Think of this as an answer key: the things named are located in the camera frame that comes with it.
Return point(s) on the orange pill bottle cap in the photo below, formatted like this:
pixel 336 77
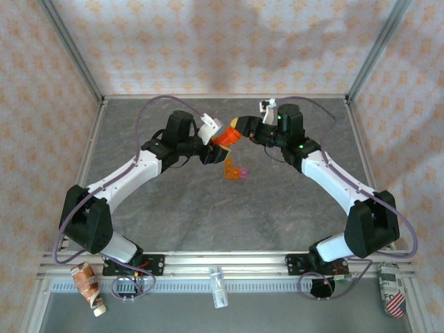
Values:
pixel 236 134

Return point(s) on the orange pill bottle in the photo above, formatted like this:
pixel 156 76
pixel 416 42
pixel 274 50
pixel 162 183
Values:
pixel 225 138

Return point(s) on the orange and pink pill organizer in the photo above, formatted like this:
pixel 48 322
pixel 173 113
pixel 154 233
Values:
pixel 236 173

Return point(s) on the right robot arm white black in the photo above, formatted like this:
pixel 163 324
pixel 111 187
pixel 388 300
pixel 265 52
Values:
pixel 371 229

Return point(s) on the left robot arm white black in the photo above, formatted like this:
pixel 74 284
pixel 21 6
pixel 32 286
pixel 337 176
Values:
pixel 86 222

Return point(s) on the white orange patterned cloth backdrop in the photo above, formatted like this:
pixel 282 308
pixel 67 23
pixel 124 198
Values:
pixel 222 45

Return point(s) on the clear plastic bottle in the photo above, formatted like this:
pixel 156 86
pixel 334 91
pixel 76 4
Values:
pixel 218 288

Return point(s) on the small green circuit board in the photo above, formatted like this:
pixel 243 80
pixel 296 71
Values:
pixel 343 277

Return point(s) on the crumpled brown drink bottle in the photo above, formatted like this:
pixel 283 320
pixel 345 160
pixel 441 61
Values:
pixel 85 279

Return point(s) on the newsprint can with flag print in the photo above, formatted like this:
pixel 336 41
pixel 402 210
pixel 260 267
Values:
pixel 390 284

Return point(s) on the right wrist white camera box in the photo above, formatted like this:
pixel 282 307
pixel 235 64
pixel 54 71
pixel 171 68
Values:
pixel 268 112

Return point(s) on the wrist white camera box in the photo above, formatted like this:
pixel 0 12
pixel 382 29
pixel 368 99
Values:
pixel 208 130
pixel 268 112

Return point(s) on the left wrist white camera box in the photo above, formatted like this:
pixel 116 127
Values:
pixel 208 130

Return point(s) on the thin aluminium frame rail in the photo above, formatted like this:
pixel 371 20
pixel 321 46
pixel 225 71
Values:
pixel 222 96
pixel 94 135
pixel 357 132

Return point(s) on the wide aluminium frame rail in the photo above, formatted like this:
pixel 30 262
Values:
pixel 243 265

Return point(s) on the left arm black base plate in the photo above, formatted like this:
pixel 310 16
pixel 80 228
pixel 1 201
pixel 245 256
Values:
pixel 156 265

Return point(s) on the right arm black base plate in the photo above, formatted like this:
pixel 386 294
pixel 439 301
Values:
pixel 295 263

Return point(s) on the aluminium frame post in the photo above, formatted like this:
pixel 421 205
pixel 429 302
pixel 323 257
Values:
pixel 379 48
pixel 73 48

